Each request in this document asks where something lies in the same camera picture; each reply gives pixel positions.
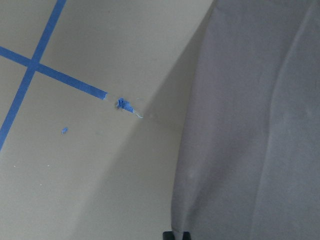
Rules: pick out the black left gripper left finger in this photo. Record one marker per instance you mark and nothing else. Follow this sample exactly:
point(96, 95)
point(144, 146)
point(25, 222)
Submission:
point(167, 235)

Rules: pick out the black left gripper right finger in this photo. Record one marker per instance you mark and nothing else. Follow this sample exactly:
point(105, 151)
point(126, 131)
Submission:
point(186, 236)

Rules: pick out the dark brown t-shirt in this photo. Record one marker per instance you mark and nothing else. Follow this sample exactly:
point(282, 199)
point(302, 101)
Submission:
point(249, 158)

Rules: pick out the brown paper table cover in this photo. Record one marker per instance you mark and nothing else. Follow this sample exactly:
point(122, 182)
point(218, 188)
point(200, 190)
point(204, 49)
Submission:
point(93, 97)

